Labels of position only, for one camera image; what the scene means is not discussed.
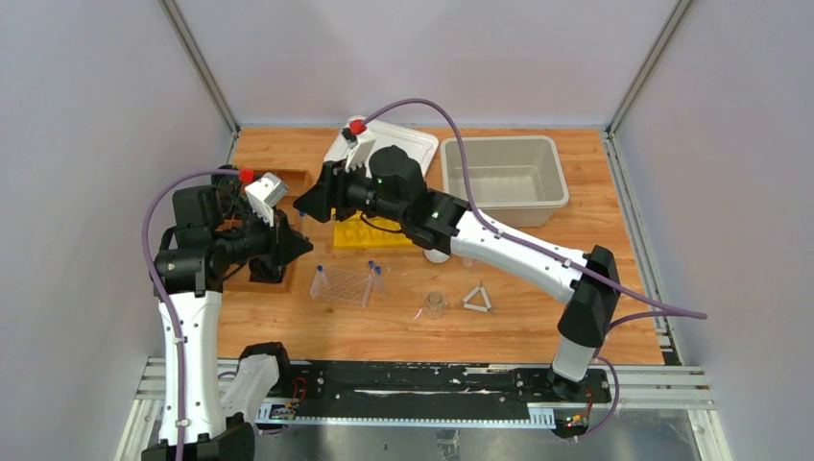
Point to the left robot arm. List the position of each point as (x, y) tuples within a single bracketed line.
[(188, 271)]

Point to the clear well plate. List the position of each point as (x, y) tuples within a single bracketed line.
[(347, 287)]

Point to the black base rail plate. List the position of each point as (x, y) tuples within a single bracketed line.
[(323, 392)]

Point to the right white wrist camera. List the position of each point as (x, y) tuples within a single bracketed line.
[(360, 141)]

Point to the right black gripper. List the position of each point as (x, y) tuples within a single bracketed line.
[(329, 193)]

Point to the small clear glass jar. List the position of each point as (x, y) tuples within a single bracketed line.
[(435, 305)]

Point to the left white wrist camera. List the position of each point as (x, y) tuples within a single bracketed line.
[(264, 194)]

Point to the white porcelain dish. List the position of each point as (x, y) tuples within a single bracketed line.
[(435, 256)]

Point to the white plastic bin lid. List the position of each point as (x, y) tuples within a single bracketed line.
[(417, 145)]

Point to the beige plastic bin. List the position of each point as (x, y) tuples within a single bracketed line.
[(518, 180)]

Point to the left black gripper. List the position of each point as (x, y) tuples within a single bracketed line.
[(275, 240)]

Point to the yellow test tube rack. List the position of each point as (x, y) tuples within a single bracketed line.
[(370, 233)]

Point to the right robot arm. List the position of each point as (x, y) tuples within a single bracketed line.
[(393, 187)]

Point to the white clay triangle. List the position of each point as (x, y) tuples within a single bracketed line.
[(477, 300)]

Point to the wooden compartment tray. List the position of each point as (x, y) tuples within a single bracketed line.
[(256, 274)]

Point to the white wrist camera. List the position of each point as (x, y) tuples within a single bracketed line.
[(360, 141), (264, 194)]

